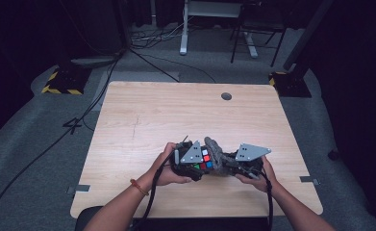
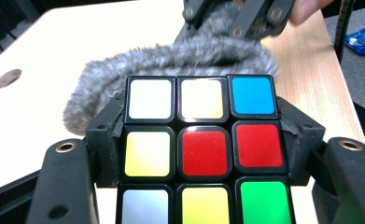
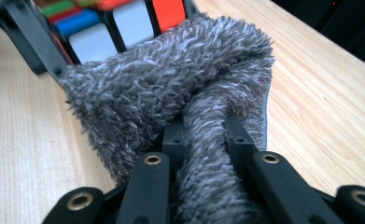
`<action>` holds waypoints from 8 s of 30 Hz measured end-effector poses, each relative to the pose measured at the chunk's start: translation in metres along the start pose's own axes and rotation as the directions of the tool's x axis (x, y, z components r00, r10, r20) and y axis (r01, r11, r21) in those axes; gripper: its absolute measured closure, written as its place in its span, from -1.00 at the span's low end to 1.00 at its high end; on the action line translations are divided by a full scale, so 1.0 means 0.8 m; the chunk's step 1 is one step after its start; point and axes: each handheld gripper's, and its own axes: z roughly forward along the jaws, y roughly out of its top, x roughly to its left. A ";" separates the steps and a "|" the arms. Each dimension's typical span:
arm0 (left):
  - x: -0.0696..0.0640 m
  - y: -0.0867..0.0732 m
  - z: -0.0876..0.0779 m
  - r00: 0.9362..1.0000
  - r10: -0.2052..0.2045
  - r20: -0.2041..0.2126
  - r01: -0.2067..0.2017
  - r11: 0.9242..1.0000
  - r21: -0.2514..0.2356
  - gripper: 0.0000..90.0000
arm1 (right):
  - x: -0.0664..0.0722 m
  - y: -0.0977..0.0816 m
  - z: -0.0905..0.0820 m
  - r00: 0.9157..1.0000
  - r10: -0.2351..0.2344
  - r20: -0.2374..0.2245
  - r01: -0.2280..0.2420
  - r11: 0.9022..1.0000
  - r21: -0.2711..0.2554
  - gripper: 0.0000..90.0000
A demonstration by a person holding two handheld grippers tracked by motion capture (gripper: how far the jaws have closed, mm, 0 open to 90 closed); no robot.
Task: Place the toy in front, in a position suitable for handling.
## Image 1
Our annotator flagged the grey flat stand foot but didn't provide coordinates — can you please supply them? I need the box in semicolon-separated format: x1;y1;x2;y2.
69;55;120;67

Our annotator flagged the black yellow striped stand base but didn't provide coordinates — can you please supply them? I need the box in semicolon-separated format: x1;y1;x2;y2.
40;64;92;96
268;70;313;98

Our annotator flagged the bundle of floor cables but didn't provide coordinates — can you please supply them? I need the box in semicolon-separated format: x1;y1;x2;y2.
130;17;193;50

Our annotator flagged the thin black floor cable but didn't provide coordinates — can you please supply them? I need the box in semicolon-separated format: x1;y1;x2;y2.
129;47;217;85

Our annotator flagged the red bracelet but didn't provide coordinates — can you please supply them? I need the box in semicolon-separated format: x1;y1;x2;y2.
129;178;150;197

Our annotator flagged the black metal chair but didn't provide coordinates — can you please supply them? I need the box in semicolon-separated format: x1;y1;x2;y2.
229;0;288;68

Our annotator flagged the left hand-held gripper black cable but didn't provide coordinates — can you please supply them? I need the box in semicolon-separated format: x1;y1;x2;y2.
137;150;178;231

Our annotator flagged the right hand-held gripper black cable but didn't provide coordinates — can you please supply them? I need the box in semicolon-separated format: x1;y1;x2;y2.
254;168;275;231

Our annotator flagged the multicoloured puzzle cube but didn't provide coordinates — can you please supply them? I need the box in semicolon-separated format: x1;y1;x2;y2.
192;147;214;171

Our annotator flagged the white desk frame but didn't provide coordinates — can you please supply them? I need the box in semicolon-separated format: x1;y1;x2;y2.
179;0;260;59

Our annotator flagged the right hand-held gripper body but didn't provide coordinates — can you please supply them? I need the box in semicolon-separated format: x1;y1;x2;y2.
230;142;272;180

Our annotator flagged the person's right hand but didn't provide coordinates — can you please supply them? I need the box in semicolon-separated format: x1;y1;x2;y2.
235;156;279;194

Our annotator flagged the hand-held gripper black cable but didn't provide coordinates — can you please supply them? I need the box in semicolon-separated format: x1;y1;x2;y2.
137;150;178;231
254;168;275;231

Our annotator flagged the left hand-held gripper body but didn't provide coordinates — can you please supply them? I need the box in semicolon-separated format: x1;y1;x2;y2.
170;140;207;181

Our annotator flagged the long black floor cable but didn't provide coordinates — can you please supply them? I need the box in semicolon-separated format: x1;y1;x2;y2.
0;52;123;231

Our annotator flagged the grey cloth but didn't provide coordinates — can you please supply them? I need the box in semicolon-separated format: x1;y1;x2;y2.
203;136;241;177

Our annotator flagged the black slanted stand pole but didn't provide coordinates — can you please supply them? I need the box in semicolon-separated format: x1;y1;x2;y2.
282;0;335;72

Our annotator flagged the grey tape strip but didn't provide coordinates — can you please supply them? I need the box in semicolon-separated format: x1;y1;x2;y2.
298;175;321;187
66;184;91;195

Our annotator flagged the person's left hand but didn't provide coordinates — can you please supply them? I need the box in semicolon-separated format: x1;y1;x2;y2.
145;141;193;191

